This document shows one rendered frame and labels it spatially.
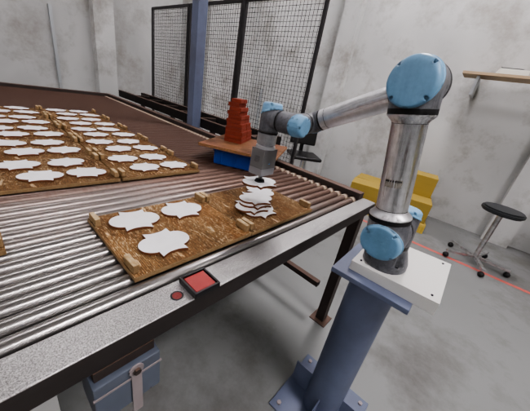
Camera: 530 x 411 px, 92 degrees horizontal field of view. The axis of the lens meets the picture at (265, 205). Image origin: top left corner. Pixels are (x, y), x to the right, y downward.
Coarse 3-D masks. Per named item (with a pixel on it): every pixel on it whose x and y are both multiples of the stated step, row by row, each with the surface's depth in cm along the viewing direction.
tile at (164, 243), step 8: (160, 232) 80; (168, 232) 81; (176, 232) 82; (184, 232) 83; (144, 240) 76; (152, 240) 76; (160, 240) 77; (168, 240) 78; (176, 240) 78; (184, 240) 79; (144, 248) 72; (152, 248) 73; (160, 248) 73; (168, 248) 74; (176, 248) 75; (184, 248) 76
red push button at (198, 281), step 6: (192, 276) 68; (198, 276) 68; (204, 276) 68; (192, 282) 66; (198, 282) 66; (204, 282) 66; (210, 282) 67; (192, 288) 64; (198, 288) 64; (204, 288) 65
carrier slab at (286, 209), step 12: (216, 192) 119; (228, 192) 122; (240, 192) 124; (276, 192) 133; (216, 204) 108; (228, 204) 110; (276, 204) 119; (288, 204) 122; (228, 216) 100; (240, 216) 102; (276, 216) 108; (288, 216) 110; (264, 228) 97
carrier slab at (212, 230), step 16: (144, 208) 94; (160, 208) 97; (208, 208) 103; (160, 224) 86; (176, 224) 88; (192, 224) 90; (208, 224) 92; (224, 224) 94; (112, 240) 74; (128, 240) 76; (192, 240) 81; (208, 240) 83; (224, 240) 85; (240, 240) 89; (144, 256) 70; (160, 256) 72; (176, 256) 73; (192, 256) 75; (128, 272) 65; (144, 272) 65
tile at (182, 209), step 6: (168, 204) 98; (174, 204) 99; (180, 204) 100; (186, 204) 101; (192, 204) 102; (162, 210) 93; (168, 210) 94; (174, 210) 95; (180, 210) 95; (186, 210) 96; (192, 210) 97; (198, 210) 98; (168, 216) 92; (174, 216) 92; (180, 216) 92; (186, 216) 93; (192, 216) 95; (198, 216) 96
